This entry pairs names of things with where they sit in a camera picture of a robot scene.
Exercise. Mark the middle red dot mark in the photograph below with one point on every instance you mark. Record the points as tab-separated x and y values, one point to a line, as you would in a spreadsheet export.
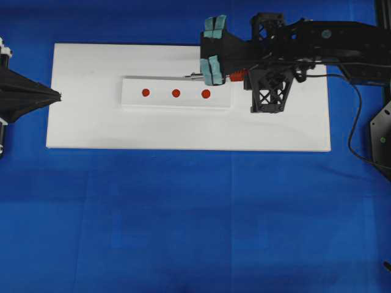
175	93

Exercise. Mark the small white raised block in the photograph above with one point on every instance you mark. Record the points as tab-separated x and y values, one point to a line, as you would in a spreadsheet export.
161	94

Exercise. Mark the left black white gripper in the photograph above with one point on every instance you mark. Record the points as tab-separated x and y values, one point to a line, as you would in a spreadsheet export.
15	106

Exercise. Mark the large white foam board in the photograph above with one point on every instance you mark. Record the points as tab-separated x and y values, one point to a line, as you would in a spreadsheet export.
91	115

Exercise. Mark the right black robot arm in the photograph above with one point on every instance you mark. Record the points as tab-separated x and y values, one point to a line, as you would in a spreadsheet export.
360	51

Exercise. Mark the black aluminium frame post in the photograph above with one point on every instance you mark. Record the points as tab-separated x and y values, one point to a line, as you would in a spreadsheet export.
383	13

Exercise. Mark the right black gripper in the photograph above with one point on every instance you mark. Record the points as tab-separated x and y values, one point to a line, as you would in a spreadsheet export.
271	78

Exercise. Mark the left red dot mark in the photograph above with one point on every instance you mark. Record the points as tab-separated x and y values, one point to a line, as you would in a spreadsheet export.
145	92

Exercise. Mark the black object at right edge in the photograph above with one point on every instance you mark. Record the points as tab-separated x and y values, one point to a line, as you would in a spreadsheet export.
387	265

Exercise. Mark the right red dot mark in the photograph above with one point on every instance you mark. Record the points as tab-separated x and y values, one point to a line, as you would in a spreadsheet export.
205	94

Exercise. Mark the red handled soldering iron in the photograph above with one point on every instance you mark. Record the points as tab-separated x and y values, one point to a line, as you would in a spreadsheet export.
234	77

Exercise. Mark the blue table cloth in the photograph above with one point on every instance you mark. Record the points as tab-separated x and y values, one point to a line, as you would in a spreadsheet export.
197	221

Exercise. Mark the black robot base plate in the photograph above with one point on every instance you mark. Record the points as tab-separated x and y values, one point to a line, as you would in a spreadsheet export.
380	140

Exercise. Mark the red dot mark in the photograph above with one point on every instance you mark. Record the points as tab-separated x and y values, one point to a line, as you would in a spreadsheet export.
205	94
175	93
145	92

